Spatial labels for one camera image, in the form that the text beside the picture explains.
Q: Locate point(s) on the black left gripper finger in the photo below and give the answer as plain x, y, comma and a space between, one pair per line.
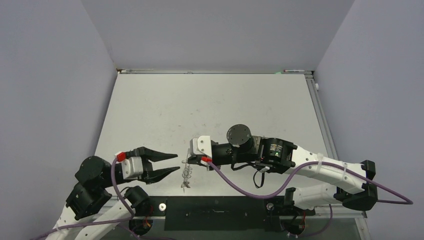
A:
154, 156
155, 176

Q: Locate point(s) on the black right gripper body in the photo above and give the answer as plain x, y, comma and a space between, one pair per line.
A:
223, 154

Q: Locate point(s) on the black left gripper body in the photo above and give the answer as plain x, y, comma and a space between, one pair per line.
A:
145, 163

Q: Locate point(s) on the steel oval key holder plate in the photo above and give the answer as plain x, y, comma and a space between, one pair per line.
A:
187, 172

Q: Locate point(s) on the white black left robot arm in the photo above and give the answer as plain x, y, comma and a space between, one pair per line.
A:
96, 205

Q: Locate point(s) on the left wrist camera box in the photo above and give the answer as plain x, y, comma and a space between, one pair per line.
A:
132, 167

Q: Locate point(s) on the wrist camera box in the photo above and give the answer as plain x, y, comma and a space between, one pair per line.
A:
132, 167
201, 146

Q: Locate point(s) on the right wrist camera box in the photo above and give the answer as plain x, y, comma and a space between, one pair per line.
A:
201, 146

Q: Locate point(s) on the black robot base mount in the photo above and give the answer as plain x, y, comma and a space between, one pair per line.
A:
219, 213

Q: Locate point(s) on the marker pen on rail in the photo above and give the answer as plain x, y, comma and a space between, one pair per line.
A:
294, 71

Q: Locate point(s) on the aluminium table edge rail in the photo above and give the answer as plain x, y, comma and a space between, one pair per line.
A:
322, 120

